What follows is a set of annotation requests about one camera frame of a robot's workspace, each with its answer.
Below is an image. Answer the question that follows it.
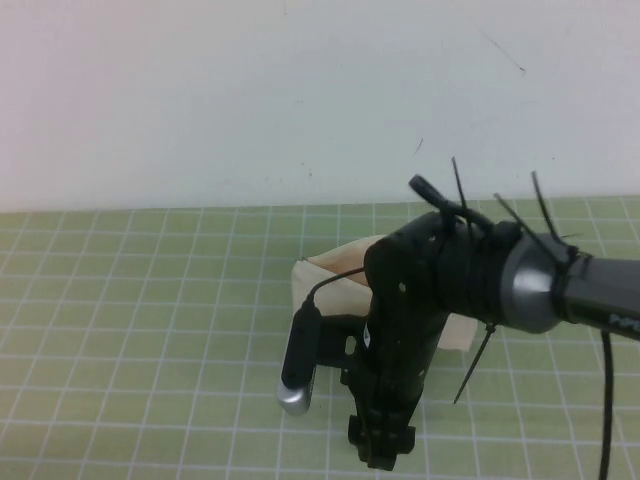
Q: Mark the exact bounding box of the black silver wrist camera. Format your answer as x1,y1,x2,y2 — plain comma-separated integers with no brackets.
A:
276,298,322,417

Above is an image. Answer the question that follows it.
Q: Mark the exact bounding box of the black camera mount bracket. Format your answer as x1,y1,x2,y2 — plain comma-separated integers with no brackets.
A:
315,319,374,374

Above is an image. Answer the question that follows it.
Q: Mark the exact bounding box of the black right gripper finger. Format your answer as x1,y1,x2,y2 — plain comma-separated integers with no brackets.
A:
382,423,419,472
347,412,384,470

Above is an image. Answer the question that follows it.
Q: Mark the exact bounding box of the thin black camera cable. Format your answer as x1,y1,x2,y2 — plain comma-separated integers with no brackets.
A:
304,267,371,306

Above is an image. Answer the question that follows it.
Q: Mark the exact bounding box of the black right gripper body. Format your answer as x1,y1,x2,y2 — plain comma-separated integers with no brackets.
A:
341,213,454,426

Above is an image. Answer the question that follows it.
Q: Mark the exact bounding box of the black zip tie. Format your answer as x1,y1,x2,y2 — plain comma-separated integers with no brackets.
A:
452,322,499,405
492,191,524,224
530,170,559,246
451,156,471,216

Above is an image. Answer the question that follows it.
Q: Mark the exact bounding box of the green grid table mat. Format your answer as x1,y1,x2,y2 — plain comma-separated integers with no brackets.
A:
0,198,640,480

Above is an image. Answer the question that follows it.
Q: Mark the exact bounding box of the cream canvas pencil case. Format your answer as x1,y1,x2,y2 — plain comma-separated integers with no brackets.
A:
291,238,477,354

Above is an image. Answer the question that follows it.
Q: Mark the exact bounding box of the black cable with connector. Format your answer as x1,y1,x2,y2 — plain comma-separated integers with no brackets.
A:
408,173,524,241

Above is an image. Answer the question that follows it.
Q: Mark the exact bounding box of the black hanging arm cable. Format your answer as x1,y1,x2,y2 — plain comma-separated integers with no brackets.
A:
599,327,616,480

